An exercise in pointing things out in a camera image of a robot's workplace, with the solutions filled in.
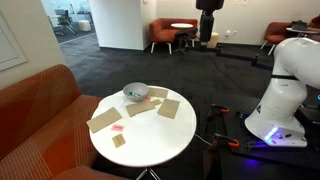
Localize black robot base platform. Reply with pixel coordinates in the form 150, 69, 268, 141
219, 96, 320, 171

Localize grey round bowl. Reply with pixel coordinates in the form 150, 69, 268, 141
122, 82, 150, 103

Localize brown paper napkin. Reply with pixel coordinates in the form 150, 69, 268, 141
125, 100, 157, 118
156, 98, 181, 120
85, 106, 123, 134
146, 87, 169, 99

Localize printed brown paper packet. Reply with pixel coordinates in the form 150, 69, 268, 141
150, 98, 163, 107

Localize orange armchair white legs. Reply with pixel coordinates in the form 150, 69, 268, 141
259, 21, 294, 56
148, 17, 199, 55

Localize black orange bar clamp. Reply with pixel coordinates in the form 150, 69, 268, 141
204, 103, 230, 128
203, 133, 240, 168

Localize plain small brown packet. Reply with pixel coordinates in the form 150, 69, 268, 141
111, 133, 127, 149

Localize small round white table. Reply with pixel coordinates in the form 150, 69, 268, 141
170, 22, 194, 54

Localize cream cylinder ottoman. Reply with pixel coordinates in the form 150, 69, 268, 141
207, 31, 220, 49

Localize black metal stand bar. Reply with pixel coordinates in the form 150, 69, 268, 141
214, 48, 275, 72

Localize white round ottoman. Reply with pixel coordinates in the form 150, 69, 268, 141
78, 19, 92, 33

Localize black office chair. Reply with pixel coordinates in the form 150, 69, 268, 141
53, 9, 78, 37

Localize orange patterned sofa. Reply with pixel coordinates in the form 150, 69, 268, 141
0, 63, 131, 180

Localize round grey side table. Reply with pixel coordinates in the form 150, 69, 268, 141
285, 27, 320, 38

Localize black bag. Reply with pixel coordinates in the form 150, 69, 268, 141
291, 20, 308, 31

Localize thin white cable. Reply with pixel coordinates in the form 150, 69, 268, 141
194, 133, 214, 147

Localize white framed wall poster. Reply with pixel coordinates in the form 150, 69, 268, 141
0, 13, 28, 72

